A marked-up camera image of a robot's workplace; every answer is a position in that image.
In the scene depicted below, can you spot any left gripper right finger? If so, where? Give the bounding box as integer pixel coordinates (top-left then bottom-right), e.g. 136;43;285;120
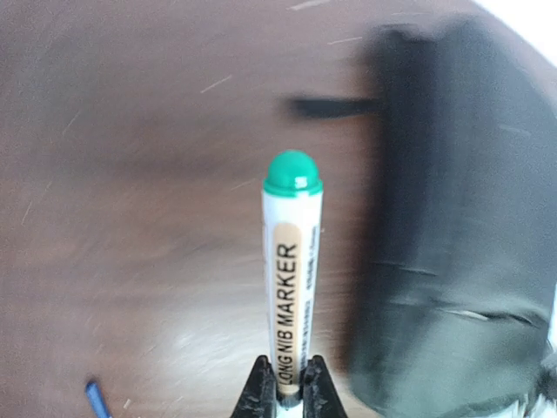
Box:
302;355;346;418

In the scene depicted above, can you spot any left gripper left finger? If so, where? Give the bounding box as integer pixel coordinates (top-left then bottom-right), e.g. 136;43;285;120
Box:
231;355;277;418

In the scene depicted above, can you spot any black student bag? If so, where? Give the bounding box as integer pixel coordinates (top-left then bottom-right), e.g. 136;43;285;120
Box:
291;19;556;417

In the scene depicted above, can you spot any dark blue pen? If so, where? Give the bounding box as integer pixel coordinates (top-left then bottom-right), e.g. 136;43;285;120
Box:
84;380;112;418

